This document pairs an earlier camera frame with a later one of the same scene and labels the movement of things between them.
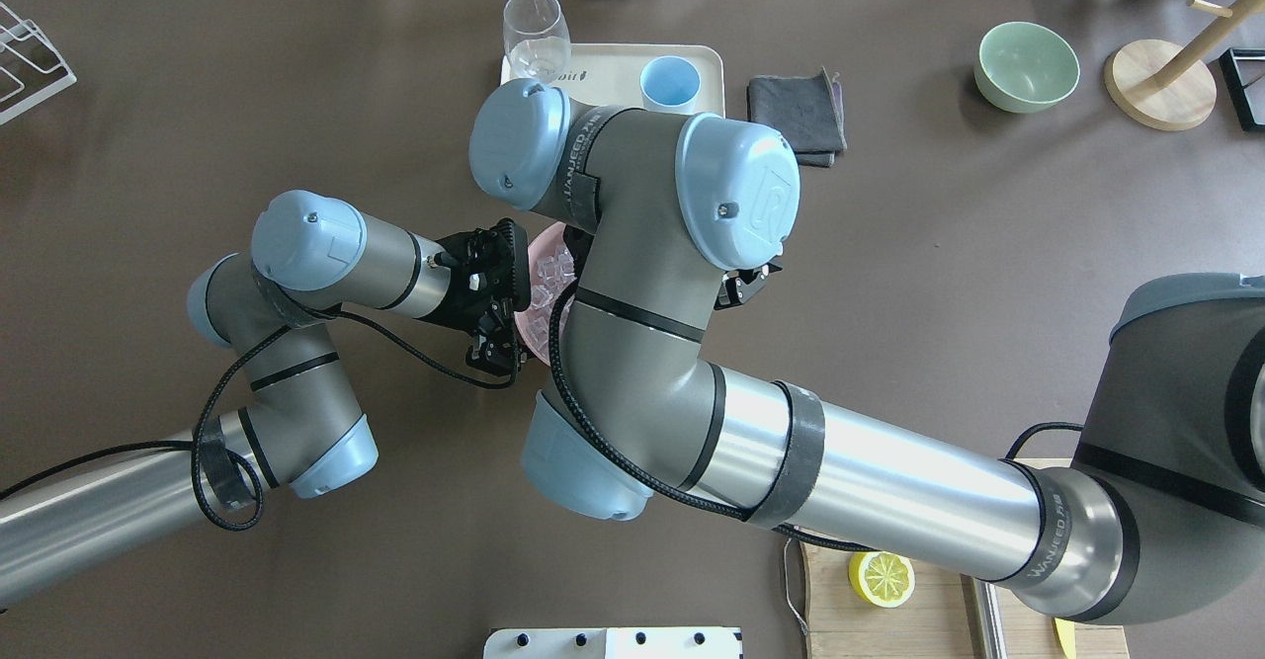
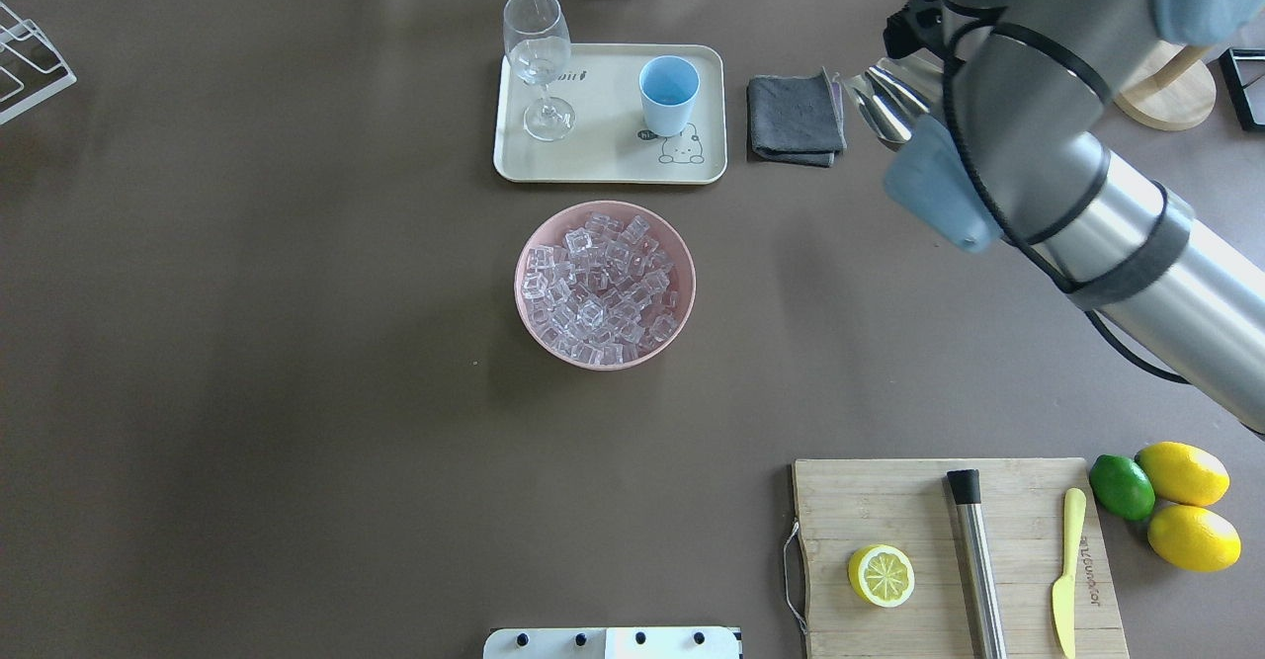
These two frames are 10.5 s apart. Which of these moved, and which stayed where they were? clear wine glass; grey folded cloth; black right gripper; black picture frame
Moved: black right gripper
Stayed: black picture frame; grey folded cloth; clear wine glass
